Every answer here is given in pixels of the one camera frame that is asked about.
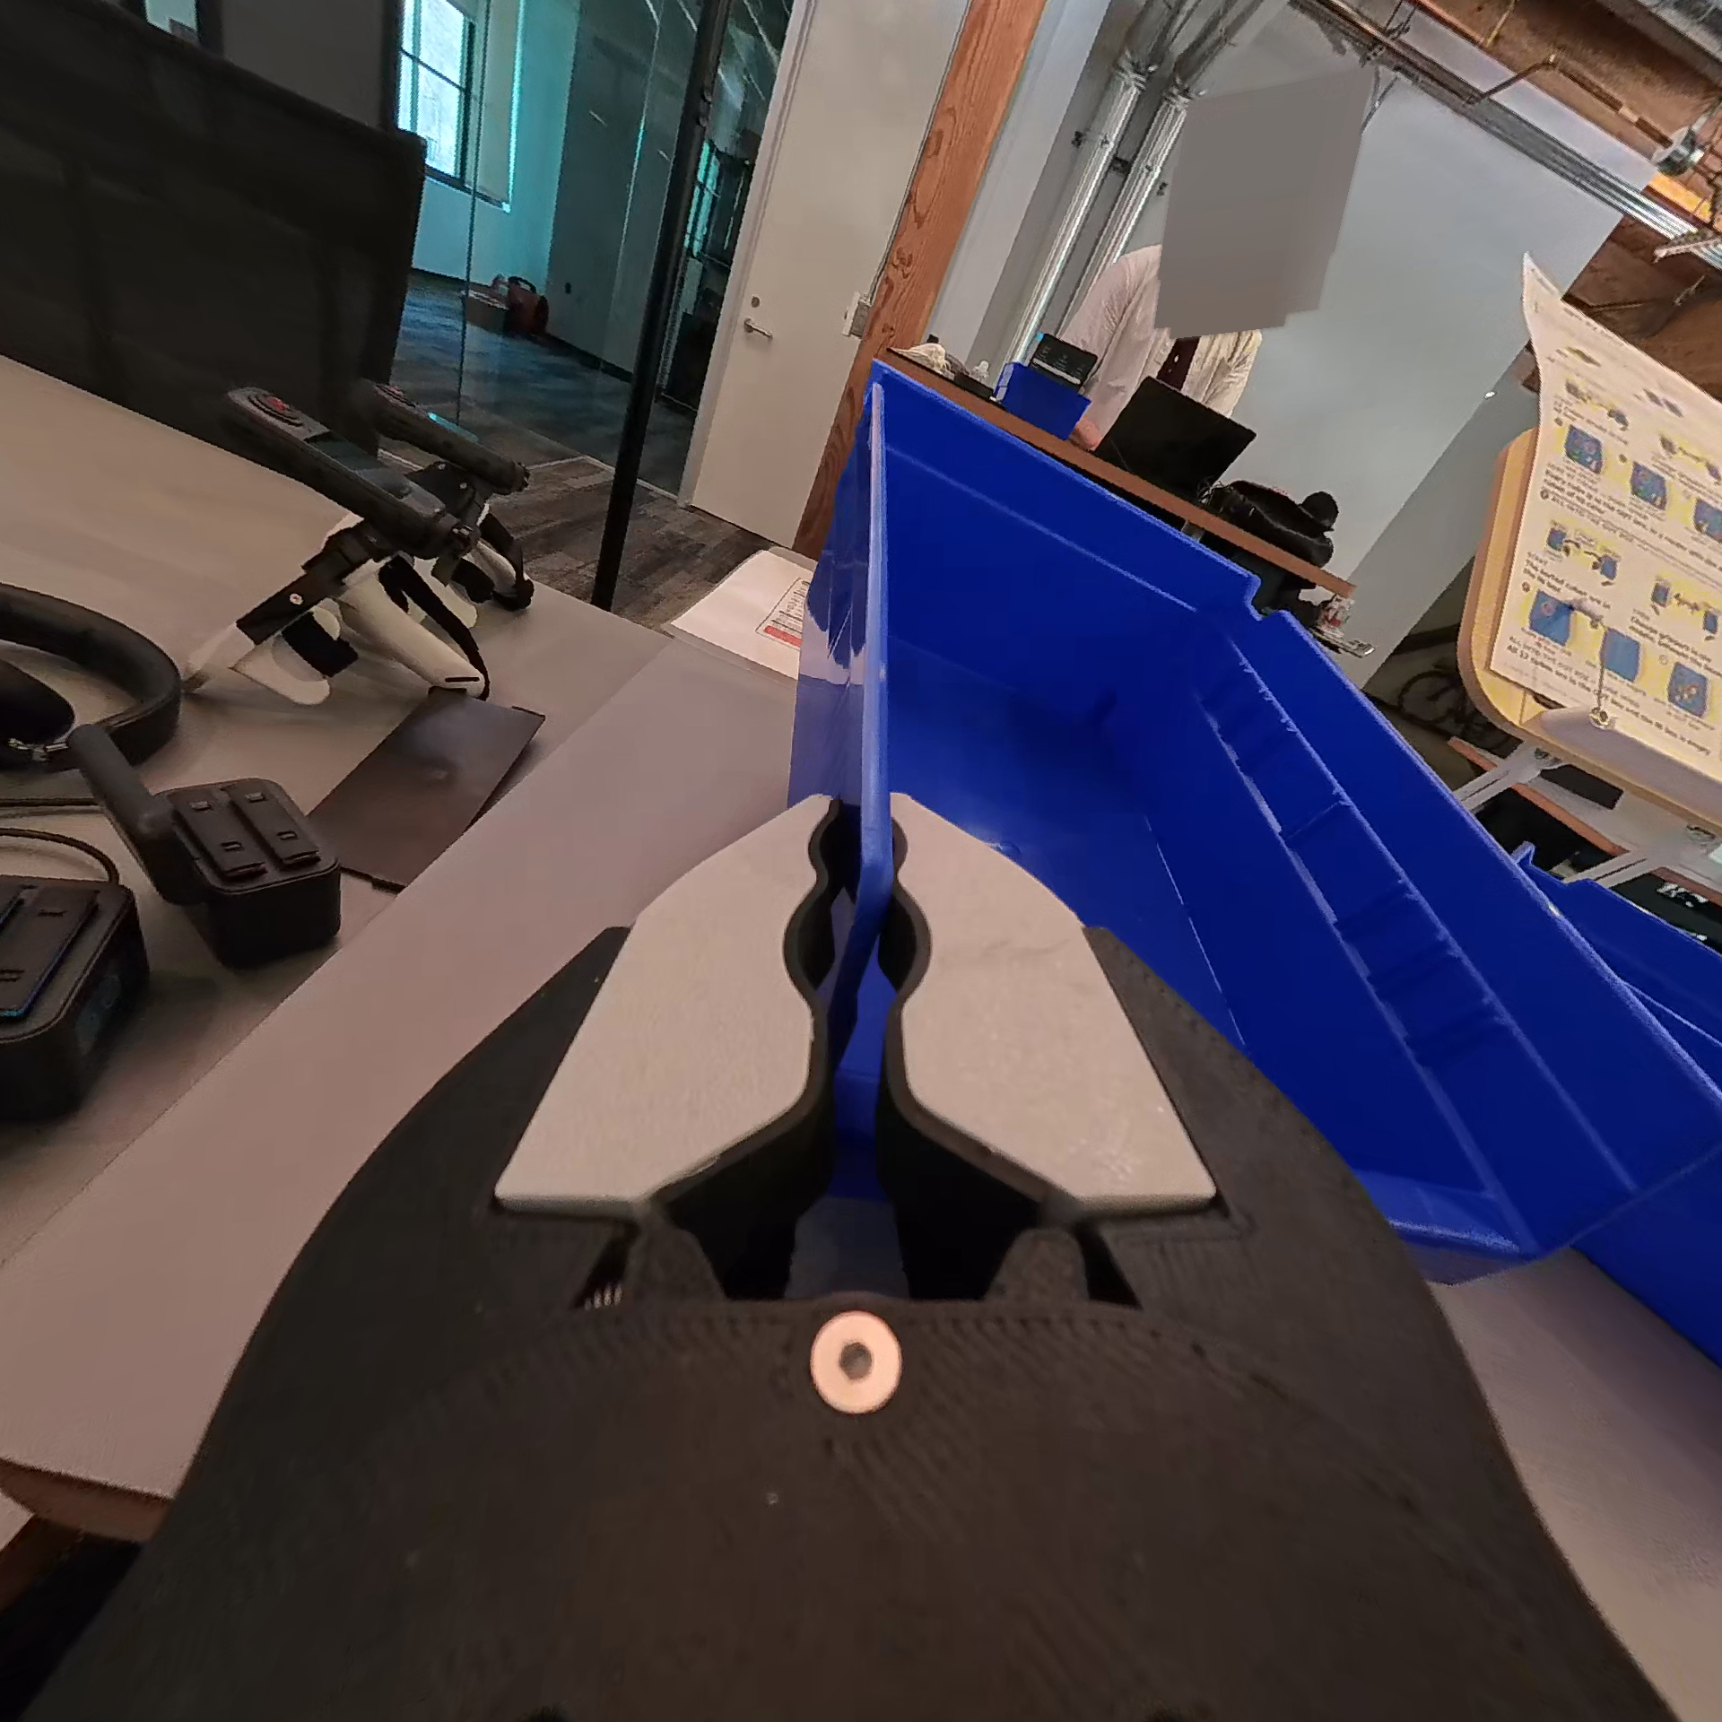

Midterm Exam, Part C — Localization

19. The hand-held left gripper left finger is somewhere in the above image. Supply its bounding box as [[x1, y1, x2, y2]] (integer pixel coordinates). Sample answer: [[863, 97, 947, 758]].
[[494, 796, 847, 1298]]

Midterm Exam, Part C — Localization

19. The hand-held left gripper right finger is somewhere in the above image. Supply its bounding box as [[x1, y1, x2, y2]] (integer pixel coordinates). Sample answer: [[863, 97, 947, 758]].
[[879, 796, 1222, 1298]]

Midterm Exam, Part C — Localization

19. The blue plastic bin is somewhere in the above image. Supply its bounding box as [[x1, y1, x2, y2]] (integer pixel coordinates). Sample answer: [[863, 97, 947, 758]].
[[790, 356, 1722, 1333], [1512, 843, 1722, 1005]]

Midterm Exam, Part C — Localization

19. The black rubber sheet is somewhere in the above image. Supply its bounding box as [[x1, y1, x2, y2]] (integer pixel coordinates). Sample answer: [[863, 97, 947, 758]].
[[311, 690, 551, 889]]

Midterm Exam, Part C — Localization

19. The white paper sheet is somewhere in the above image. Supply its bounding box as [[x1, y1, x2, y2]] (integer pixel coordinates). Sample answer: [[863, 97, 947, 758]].
[[666, 544, 819, 682]]

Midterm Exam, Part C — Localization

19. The black bag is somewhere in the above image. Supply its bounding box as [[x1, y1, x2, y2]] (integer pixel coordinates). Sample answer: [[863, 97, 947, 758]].
[[1202, 481, 1341, 614]]

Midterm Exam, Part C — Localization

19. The black charging dock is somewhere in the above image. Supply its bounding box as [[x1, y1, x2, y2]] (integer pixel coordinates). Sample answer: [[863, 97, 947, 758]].
[[0, 876, 154, 1122]]

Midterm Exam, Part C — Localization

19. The black laptop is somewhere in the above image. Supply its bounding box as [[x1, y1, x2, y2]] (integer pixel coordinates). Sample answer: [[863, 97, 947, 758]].
[[1096, 378, 1262, 505]]

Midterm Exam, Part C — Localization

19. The spare hand-held gripper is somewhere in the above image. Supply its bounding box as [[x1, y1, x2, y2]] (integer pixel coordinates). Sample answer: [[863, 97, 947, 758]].
[[185, 380, 494, 705], [352, 380, 534, 609]]

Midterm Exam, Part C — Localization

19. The small blue bin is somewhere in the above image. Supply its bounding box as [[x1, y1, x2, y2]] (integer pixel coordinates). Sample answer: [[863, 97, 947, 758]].
[[995, 361, 1096, 440]]

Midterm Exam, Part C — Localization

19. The instruction sheet on wooden stand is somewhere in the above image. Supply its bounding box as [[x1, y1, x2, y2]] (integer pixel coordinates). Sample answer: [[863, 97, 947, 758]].
[[1454, 249, 1722, 889]]

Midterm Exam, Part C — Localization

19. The black headset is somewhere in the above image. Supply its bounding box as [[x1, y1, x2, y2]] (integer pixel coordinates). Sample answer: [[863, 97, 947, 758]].
[[0, 585, 185, 773]]

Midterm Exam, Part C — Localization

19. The black pole stand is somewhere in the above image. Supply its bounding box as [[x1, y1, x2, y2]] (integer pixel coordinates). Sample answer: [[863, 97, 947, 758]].
[[589, 0, 739, 614]]

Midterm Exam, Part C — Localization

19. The white door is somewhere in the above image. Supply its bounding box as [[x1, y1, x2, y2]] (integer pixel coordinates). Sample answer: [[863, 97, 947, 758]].
[[674, 0, 970, 548]]

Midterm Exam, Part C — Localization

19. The printed instruction sheet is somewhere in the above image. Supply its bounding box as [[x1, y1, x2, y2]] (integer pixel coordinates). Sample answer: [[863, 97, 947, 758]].
[[1484, 251, 1722, 743]]

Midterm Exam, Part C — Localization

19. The wooden pillar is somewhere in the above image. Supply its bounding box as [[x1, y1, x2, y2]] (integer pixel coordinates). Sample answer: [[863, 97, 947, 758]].
[[794, 0, 1053, 558]]

